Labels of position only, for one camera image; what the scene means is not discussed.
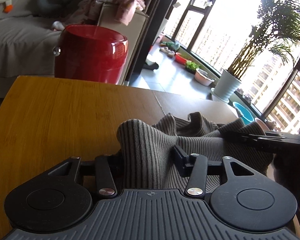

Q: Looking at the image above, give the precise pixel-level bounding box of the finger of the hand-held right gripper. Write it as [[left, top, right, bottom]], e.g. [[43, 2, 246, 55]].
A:
[[221, 130, 267, 145]]

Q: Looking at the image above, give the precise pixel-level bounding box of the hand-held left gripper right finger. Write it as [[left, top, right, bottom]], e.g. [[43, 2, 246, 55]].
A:
[[173, 146, 255, 200]]

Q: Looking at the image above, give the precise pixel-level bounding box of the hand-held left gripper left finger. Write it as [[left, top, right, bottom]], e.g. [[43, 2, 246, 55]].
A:
[[49, 152, 124, 198]]

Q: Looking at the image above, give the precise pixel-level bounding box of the grey striped garment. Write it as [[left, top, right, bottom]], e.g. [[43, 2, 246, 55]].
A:
[[116, 112, 274, 193]]

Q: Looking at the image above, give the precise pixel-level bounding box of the person's right forearm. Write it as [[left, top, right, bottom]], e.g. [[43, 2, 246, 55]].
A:
[[274, 152, 300, 240]]

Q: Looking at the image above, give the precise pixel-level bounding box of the pile of pink clothes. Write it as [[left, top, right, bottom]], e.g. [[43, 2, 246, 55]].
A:
[[77, 0, 145, 25]]

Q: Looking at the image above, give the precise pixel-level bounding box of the blue plastic basin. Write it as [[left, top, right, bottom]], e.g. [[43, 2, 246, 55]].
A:
[[232, 102, 254, 125]]

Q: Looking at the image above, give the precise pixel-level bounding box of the potted palm in white pot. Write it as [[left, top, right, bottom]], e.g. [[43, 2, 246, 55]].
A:
[[214, 0, 300, 103]]

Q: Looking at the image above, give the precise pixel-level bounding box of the pink basin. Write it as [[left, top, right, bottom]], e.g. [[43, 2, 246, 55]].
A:
[[195, 69, 215, 86]]

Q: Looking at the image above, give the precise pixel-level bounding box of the green seedling tray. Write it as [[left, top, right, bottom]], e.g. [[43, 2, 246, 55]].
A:
[[185, 60, 200, 74]]

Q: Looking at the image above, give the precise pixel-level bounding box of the red basin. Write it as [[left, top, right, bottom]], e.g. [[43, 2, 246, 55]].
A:
[[174, 52, 187, 65]]

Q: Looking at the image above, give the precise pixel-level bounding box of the teal toy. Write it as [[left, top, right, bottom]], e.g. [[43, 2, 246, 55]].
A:
[[165, 42, 181, 52]]

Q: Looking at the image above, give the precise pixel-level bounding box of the red round stool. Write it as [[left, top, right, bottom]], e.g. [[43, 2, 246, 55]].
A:
[[52, 24, 129, 84]]

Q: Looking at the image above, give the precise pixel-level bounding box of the grey sofa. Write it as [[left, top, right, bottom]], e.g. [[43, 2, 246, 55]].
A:
[[0, 0, 150, 98]]

